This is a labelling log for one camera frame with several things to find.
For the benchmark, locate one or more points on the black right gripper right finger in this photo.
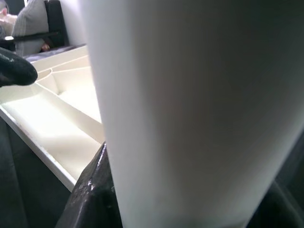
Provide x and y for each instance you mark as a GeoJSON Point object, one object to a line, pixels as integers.
{"type": "Point", "coordinates": [280, 209]}

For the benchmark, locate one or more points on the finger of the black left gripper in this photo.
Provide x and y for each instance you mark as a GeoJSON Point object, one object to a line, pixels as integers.
{"type": "Point", "coordinates": [16, 69]}

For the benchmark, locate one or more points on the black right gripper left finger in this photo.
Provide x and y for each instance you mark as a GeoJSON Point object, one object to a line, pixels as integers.
{"type": "Point", "coordinates": [95, 194]}

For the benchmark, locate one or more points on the white plastic table top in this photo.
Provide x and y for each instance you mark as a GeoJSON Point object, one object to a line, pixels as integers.
{"type": "Point", "coordinates": [59, 114]}

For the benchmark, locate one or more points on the white plastic table leg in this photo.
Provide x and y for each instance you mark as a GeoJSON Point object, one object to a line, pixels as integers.
{"type": "Point", "coordinates": [190, 107]}

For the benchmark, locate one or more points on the person in grey shirt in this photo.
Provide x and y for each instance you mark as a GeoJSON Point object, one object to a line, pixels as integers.
{"type": "Point", "coordinates": [31, 23]}

